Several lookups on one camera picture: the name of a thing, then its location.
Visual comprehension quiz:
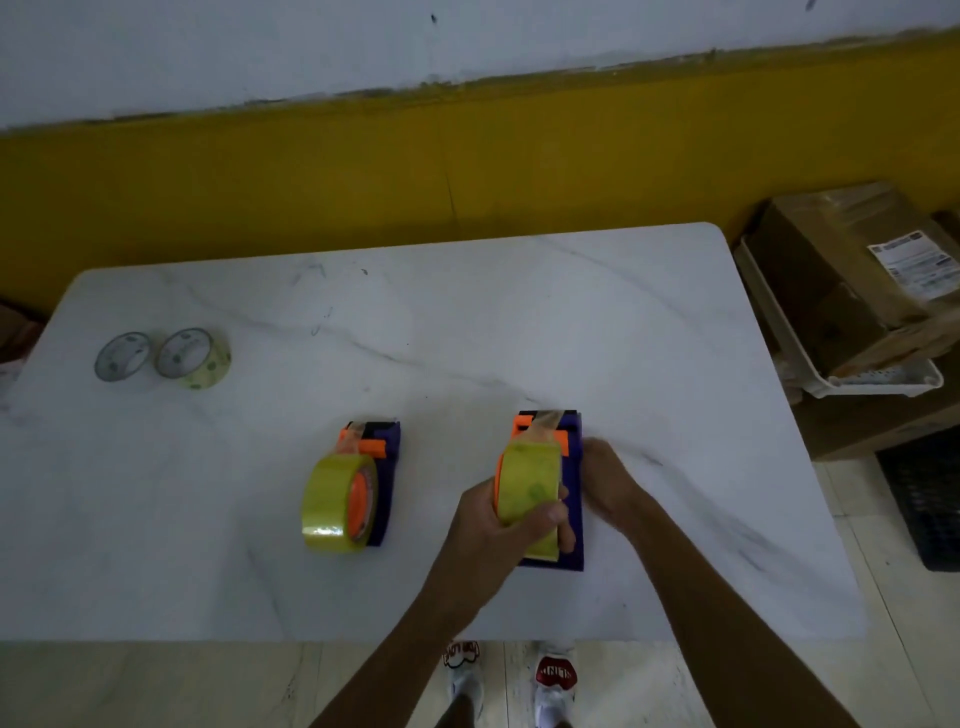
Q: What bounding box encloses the yellow packing tape roll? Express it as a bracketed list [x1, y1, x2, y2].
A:
[495, 440, 566, 564]
[300, 453, 379, 557]

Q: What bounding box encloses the person's left hand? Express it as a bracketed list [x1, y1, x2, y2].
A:
[441, 478, 578, 610]

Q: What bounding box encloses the white shipping label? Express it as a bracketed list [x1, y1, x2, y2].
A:
[867, 230, 960, 303]

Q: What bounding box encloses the person's right hand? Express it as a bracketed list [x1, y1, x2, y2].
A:
[581, 438, 655, 536]

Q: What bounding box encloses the purple orange tape dispenser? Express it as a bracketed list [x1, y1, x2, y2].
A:
[337, 420, 403, 548]
[495, 409, 587, 573]

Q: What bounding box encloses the person's left forearm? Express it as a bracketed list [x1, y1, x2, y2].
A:
[309, 581, 492, 728]

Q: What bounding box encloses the white plastic basket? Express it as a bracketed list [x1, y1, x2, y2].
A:
[732, 238, 945, 399]

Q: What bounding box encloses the person's right white shoe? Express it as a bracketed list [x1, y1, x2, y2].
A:
[533, 640, 579, 728]

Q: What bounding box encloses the person's right forearm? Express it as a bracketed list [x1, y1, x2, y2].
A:
[624, 491, 862, 728]

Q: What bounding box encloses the brown cardboard box with label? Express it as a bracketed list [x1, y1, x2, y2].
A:
[747, 181, 960, 378]

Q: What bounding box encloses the black plastic crate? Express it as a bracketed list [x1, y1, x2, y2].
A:
[875, 426, 960, 573]

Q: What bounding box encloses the person's left white shoe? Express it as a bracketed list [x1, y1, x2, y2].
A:
[441, 640, 483, 728]

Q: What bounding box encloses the person's white shoe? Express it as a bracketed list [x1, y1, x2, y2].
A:
[441, 640, 483, 728]
[533, 640, 579, 728]

